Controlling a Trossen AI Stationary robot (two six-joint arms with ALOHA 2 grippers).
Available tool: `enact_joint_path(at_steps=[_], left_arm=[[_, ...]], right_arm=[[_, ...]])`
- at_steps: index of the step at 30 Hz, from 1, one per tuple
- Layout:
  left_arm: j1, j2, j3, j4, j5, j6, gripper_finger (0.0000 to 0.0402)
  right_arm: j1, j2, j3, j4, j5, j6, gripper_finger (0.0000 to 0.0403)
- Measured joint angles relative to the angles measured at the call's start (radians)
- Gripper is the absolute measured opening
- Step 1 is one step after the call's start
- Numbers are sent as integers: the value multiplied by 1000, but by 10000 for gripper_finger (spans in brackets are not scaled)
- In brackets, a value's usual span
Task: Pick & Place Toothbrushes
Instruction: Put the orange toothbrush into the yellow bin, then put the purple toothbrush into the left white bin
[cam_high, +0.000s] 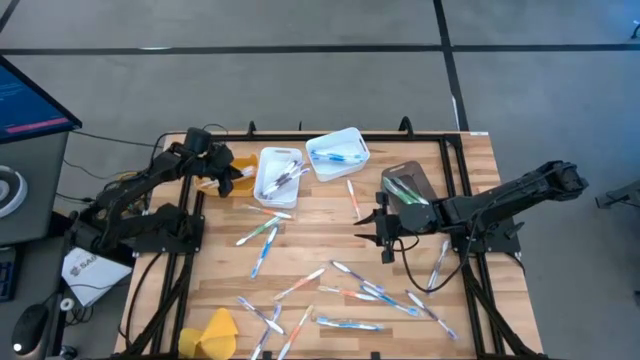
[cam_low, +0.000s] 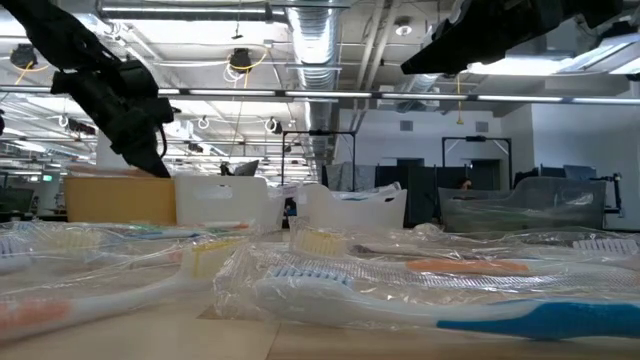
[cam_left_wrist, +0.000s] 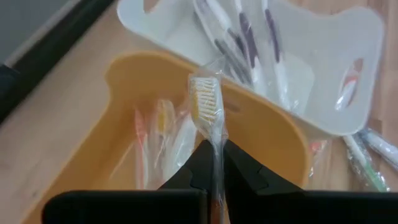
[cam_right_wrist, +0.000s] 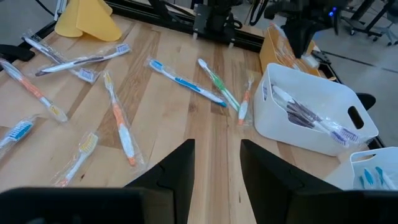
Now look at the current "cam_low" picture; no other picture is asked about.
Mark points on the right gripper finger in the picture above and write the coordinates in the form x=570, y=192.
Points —
x=450, y=50

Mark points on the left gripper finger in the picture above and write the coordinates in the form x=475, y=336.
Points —
x=147, y=160

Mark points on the blue toothbrush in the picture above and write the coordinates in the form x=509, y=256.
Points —
x=165, y=233
x=325, y=300
x=365, y=192
x=605, y=245

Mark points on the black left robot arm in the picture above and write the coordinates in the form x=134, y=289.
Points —
x=55, y=35

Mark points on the white building column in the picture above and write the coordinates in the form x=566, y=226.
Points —
x=107, y=150

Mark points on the orange plastic bin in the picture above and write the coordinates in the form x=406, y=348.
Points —
x=120, y=200

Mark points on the round ceiling sensor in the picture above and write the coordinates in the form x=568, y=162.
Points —
x=403, y=27

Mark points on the bright ceiling light panel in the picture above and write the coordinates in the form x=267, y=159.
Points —
x=515, y=67

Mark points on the angled ceiling light panel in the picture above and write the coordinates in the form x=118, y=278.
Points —
x=605, y=52

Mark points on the narrow white plastic bin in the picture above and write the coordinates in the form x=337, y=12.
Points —
x=200, y=212

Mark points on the long linear light bar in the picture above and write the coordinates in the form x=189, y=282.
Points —
x=525, y=98

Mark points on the green exit sign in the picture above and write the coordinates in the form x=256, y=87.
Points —
x=48, y=177

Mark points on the tilted background monitor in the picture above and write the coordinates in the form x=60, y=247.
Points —
x=246, y=169

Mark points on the black ceiling device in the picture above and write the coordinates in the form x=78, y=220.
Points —
x=22, y=55
x=241, y=59

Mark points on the person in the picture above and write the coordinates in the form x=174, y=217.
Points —
x=465, y=184

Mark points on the background computer monitor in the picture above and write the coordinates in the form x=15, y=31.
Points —
x=580, y=172

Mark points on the dark translucent plastic bin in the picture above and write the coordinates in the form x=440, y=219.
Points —
x=550, y=212

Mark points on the wide white plastic bin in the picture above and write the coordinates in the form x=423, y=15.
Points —
x=350, y=212

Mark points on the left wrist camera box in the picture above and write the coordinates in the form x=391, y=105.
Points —
x=139, y=79

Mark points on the black metal rig frame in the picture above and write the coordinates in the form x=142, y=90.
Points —
x=475, y=138

